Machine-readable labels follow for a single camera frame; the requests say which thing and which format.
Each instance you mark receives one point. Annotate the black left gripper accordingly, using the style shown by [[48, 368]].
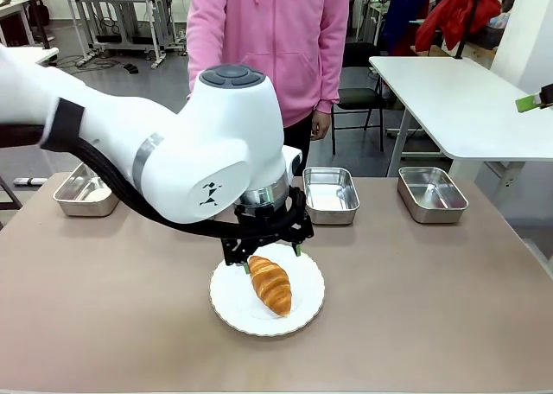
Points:
[[268, 214]]

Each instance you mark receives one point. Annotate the person's left forearm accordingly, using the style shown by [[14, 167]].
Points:
[[328, 83]]

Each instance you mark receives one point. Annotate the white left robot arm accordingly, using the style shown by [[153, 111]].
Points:
[[173, 152]]

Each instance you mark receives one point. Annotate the person's right forearm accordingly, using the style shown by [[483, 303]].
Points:
[[193, 65]]

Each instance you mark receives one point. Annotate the steel rectangular container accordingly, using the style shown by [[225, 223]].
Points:
[[432, 195], [330, 195], [82, 195]]

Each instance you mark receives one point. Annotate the person's left hand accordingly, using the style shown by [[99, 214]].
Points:
[[320, 125]]

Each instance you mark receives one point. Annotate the golden croissant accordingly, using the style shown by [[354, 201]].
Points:
[[270, 286]]

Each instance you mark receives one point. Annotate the white scalloped plate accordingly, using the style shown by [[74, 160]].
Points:
[[233, 299]]

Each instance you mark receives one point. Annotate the dark storage basket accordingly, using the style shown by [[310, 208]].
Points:
[[494, 35]]

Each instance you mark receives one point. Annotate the large white side table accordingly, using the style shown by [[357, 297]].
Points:
[[453, 109]]

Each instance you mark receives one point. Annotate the black stand pole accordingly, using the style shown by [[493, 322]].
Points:
[[468, 18], [39, 18]]

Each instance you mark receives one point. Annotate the black trousers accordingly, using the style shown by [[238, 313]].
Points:
[[300, 139]]

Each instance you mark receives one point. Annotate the red jacket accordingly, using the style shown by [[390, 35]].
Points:
[[458, 9]]

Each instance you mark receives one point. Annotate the blue garment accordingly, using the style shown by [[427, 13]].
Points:
[[402, 14]]

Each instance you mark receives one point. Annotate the black chair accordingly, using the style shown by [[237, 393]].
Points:
[[358, 98]]

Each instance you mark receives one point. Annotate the white background desk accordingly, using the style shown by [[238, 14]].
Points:
[[376, 7]]

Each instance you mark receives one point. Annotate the person in pink hoodie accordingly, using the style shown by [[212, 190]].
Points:
[[281, 31]]

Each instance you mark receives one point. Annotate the black floor object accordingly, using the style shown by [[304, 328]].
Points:
[[130, 68]]

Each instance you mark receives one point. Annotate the white floor power strip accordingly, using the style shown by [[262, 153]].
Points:
[[28, 181]]

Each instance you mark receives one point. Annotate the small white table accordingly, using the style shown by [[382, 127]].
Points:
[[43, 55]]

